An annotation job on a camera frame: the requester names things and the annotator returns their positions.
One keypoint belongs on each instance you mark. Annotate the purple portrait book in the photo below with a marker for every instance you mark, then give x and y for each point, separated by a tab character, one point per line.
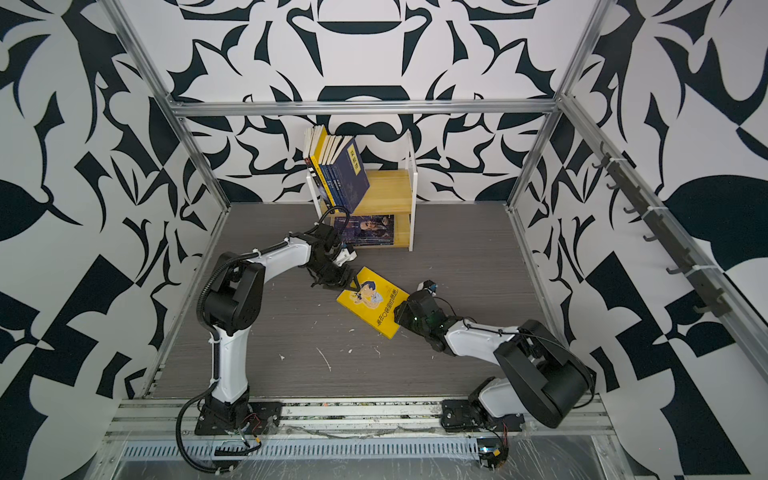
373	230

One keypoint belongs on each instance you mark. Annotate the large yellow book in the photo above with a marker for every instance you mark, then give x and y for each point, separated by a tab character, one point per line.
319	171

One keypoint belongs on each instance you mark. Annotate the aluminium front rail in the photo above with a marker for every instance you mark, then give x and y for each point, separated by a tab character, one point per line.
335	428

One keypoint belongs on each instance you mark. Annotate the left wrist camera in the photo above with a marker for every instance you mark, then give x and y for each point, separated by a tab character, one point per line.
345	254

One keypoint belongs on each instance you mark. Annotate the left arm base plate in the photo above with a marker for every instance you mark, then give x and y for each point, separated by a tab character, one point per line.
252	418

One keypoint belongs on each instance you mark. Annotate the small green-lit electronics box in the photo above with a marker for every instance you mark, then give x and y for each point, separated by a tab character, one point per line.
492	453

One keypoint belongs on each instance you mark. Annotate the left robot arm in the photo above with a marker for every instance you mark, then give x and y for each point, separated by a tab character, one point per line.
231	300

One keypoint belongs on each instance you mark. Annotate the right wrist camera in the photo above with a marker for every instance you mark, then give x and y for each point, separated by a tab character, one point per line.
429	286

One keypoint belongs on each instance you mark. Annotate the blue book yellow label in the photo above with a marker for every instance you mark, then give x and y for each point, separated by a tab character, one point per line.
353	174
329	183
347	202

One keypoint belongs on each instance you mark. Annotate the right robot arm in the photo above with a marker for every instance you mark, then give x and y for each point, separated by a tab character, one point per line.
541	376

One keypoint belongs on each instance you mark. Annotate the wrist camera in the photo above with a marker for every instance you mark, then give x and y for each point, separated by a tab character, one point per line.
429	286
345	254

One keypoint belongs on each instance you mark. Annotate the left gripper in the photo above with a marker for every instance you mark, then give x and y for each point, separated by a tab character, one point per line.
346	281

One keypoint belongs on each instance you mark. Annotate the small yellow cartoon book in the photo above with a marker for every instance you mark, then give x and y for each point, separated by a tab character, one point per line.
375	301

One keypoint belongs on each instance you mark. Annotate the wooden white-framed bookshelf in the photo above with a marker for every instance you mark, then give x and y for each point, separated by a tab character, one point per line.
392	192

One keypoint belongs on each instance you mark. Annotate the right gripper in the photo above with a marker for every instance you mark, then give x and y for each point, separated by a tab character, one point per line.
403	314

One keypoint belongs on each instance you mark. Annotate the wall hook rail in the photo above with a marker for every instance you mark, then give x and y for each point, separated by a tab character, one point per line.
660	222

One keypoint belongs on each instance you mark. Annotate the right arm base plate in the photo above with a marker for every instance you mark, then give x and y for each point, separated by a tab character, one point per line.
463	415

